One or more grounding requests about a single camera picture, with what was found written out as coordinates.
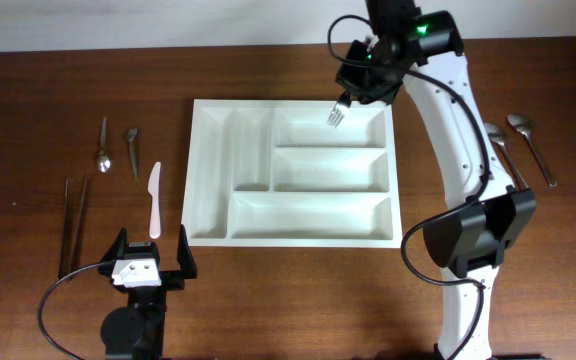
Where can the white plastic knife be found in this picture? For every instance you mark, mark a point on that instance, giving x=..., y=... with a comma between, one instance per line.
x=153, y=189

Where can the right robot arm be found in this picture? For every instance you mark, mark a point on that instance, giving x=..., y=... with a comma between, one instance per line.
x=462, y=249

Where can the silver fork with round handle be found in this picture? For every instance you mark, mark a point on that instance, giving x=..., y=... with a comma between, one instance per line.
x=340, y=109

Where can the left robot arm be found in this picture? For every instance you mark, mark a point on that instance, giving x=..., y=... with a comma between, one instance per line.
x=136, y=330

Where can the small silver teaspoon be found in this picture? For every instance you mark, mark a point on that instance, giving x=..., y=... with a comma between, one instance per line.
x=103, y=160

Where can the small dark teaspoon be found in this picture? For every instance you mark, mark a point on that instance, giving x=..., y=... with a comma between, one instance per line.
x=131, y=137

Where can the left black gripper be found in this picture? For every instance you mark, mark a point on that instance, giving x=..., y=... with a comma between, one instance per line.
x=172, y=280

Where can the white plastic cutlery tray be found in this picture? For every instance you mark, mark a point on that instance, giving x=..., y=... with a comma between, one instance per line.
x=265, y=173

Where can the silver tablespoon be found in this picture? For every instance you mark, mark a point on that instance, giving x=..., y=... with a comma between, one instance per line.
x=498, y=137
x=524, y=126

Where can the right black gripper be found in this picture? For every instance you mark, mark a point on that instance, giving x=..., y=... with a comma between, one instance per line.
x=354, y=82

